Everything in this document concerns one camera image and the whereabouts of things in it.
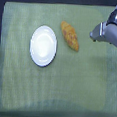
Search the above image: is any golden brown bread roll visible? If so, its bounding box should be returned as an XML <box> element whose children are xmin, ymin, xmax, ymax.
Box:
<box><xmin>61</xmin><ymin>21</ymin><xmax>79</xmax><ymax>51</ymax></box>

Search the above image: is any white round plate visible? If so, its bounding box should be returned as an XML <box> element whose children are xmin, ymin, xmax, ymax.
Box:
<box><xmin>30</xmin><ymin>25</ymin><xmax>57</xmax><ymax>67</ymax></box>

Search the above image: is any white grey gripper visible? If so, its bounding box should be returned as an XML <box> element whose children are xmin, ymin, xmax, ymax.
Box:
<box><xmin>89</xmin><ymin>5</ymin><xmax>117</xmax><ymax>47</ymax></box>

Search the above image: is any green table cloth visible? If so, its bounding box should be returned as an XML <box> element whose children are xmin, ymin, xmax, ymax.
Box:
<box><xmin>0</xmin><ymin>2</ymin><xmax>117</xmax><ymax>117</ymax></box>

